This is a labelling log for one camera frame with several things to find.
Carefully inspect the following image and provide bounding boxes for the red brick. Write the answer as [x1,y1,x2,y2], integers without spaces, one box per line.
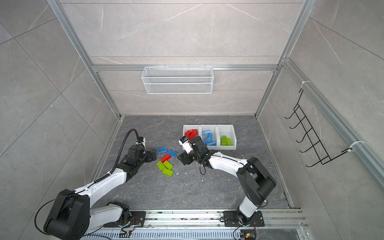
[161,154,172,163]

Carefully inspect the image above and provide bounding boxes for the red arch lego piece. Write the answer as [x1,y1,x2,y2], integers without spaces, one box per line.
[185,129,198,140]

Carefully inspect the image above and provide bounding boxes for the blue brick studs down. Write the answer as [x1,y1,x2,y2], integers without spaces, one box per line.
[167,150,178,158]

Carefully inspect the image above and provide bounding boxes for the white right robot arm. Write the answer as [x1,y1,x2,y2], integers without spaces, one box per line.
[178,136,277,226]

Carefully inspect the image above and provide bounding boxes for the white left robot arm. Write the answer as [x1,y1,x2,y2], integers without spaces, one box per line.
[43,145,157,240]

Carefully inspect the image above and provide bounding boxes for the white middle bin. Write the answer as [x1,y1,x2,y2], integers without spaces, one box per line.
[199,125,219,150]

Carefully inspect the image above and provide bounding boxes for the white bin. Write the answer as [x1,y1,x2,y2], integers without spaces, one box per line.
[216,125,237,150]
[199,125,219,150]
[180,125,200,154]

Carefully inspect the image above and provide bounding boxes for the white left bin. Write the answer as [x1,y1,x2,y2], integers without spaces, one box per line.
[180,125,200,154]

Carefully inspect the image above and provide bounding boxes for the white right bin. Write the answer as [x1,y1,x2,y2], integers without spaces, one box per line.
[216,125,237,150]

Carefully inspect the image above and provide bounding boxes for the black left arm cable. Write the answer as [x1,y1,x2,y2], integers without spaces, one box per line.
[109,128,142,175]

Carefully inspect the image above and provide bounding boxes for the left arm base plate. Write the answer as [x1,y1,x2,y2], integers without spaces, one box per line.
[103,211,147,228]

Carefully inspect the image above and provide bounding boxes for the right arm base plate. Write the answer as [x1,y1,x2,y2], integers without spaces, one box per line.
[219,211,265,227]

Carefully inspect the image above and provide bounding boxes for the white wire mesh basket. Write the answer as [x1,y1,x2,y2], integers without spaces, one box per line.
[142,67,214,94]

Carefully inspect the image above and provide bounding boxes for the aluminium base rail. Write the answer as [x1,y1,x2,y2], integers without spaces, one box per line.
[83,209,313,240]

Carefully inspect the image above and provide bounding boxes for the black wire hook rack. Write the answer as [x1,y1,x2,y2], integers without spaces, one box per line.
[284,89,354,168]

